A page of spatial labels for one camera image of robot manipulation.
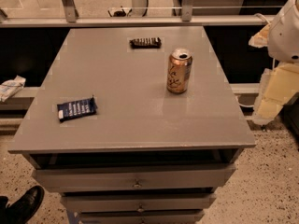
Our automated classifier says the black leather shoe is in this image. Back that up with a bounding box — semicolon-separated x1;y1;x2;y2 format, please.
0;185;45;224

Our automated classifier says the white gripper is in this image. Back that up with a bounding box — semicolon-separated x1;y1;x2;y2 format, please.
249;0;299;125

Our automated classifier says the dark chocolate bar wrapper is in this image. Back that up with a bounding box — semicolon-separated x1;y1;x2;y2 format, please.
129;37;162;49

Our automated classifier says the orange soda can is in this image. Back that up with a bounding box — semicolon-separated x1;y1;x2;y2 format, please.
166;48;192;93

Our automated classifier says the dark blue snack bar wrapper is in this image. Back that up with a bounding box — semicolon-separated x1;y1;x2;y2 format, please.
57;97;97;122

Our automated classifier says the white crumpled packet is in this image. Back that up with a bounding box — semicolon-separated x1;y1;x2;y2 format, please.
0;76;26;102

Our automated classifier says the grey drawer cabinet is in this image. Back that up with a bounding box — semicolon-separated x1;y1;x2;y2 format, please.
7;26;257;224

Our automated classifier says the white cable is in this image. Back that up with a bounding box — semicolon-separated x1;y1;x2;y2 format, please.
236;12;278;109

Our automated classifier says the middle grey drawer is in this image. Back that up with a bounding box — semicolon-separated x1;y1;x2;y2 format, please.
61;193;216;213

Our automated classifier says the grey drawer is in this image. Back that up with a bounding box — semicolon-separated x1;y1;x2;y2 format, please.
33;164;235;193
79;210;204;224
61;193;216;213

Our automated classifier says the bottom grey drawer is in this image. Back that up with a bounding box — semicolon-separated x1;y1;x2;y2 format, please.
79;210;204;224

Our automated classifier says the metal railing frame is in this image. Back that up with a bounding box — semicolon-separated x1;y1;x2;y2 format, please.
0;0;287;28

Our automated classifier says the top grey drawer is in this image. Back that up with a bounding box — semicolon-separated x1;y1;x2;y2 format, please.
33;164;235;193

